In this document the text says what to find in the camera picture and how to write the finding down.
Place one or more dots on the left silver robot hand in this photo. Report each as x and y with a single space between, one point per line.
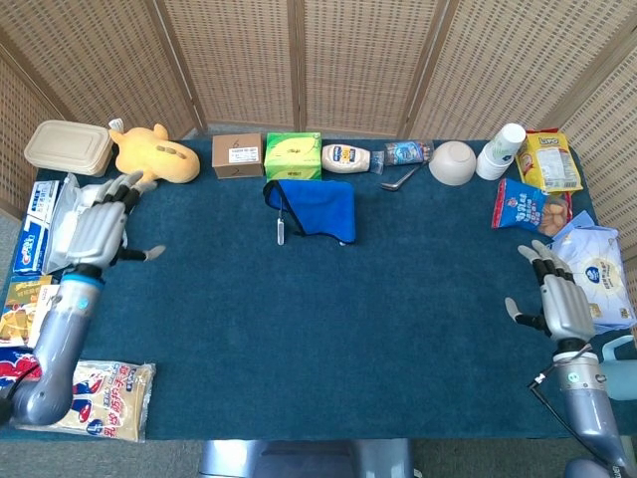
97 234

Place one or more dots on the blue cookie snack bag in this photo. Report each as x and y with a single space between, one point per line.
522 206

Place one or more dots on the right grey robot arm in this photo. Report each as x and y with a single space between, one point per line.
592 408

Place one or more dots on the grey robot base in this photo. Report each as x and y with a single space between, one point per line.
298 458

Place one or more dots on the white plastic bag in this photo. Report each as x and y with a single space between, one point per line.
64 224

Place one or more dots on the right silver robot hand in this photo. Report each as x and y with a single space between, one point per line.
565 309

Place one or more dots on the yellow snack bag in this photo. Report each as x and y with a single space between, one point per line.
550 164

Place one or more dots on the red and blue snack bag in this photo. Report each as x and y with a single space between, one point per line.
12 366

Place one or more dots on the grey and blue cloth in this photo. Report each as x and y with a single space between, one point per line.
318 209

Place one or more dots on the blue toothpaste box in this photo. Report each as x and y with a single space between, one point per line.
30 254

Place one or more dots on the beige lidded lunch box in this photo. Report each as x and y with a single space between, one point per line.
67 147

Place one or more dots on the white box black print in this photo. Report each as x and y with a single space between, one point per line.
42 309

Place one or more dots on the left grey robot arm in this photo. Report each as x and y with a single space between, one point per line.
60 348

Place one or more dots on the stack of paper cups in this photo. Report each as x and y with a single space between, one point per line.
497 159

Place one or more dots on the white toothpaste box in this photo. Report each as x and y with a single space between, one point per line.
42 199

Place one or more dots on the green tissue pack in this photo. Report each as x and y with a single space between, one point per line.
293 159

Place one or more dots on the mayonnaise squeeze bottle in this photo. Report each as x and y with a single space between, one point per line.
346 158

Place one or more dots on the blue carpet table mat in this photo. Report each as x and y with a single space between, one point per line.
298 338

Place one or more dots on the beige bowl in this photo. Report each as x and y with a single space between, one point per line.
453 162

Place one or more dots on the brown cardboard box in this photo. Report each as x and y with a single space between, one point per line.
238 167

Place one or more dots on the beige glove pack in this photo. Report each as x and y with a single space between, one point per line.
124 403

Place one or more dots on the yellow snack box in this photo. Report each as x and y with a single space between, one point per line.
17 309

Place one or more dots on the pale blue tissue bag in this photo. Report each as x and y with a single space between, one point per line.
597 279

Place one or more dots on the yellow plush toy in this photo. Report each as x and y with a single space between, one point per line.
154 159

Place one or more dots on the woven folding screen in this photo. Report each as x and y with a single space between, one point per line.
348 60

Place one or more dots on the clear plastic water bottle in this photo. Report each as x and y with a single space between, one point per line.
405 152

